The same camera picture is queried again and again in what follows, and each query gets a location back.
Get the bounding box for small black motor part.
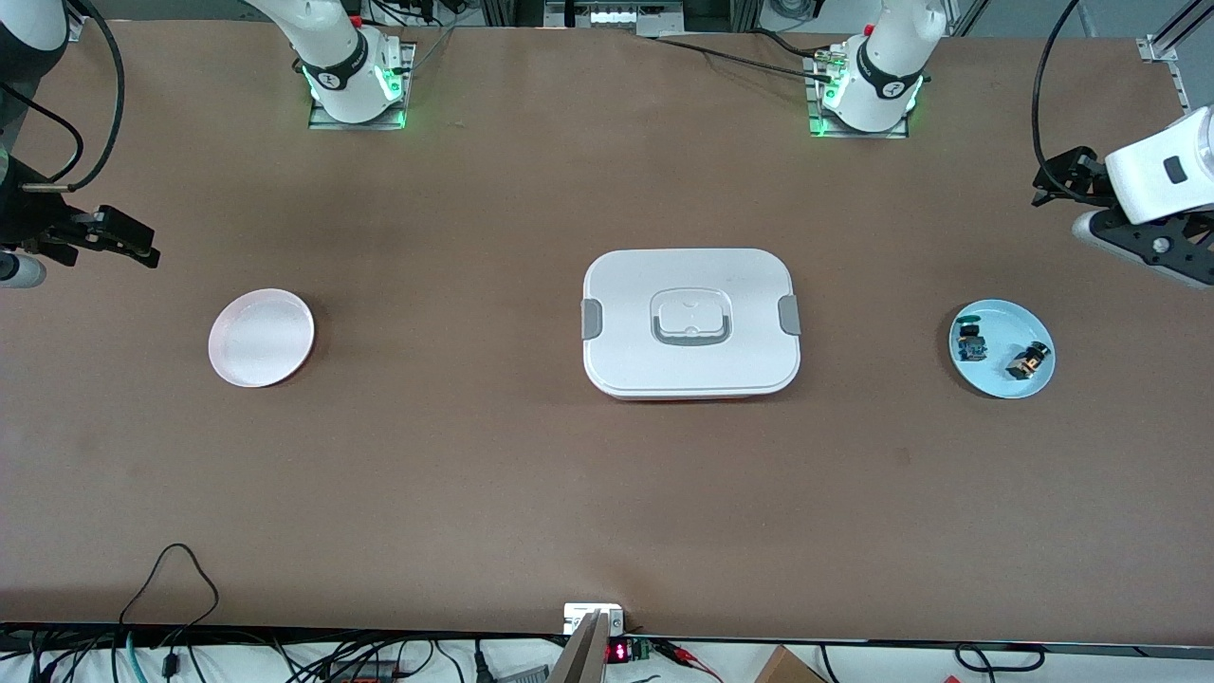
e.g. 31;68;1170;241
1005;341;1054;382

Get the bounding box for light blue round plate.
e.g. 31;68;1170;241
948;299;1057;400

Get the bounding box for pink round plate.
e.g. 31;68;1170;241
208;288;316;389

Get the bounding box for white lidded box, grey latches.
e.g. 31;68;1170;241
580;248;802;401

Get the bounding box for brown cardboard box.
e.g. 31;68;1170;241
754;645;828;683

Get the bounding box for red and black clip leads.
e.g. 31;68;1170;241
654;640;724;680

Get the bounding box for small white box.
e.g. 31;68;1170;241
563;603;625;637

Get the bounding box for grey metal strut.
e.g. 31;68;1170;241
545;610;610;683

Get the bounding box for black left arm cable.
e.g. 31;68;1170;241
1032;0;1082;181

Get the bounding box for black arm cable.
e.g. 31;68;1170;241
0;0;126;193
1032;0;1082;181

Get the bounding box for aluminium frame profile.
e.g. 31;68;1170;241
1138;0;1214;115

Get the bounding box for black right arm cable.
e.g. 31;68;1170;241
0;0;126;193

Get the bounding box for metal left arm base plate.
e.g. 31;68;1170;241
806;52;911;140

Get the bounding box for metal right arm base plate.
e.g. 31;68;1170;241
308;42;416;131

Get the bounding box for black base cable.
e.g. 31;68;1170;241
654;33;836;79
749;28;826;60

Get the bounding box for thin black looped cable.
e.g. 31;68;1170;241
119;543;221;632

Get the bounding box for grey base cable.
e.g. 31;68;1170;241
408;24;458;75

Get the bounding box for aluminium frame with white light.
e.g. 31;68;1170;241
543;0;686;37

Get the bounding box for black coiled cable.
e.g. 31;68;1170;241
953;643;1046;673

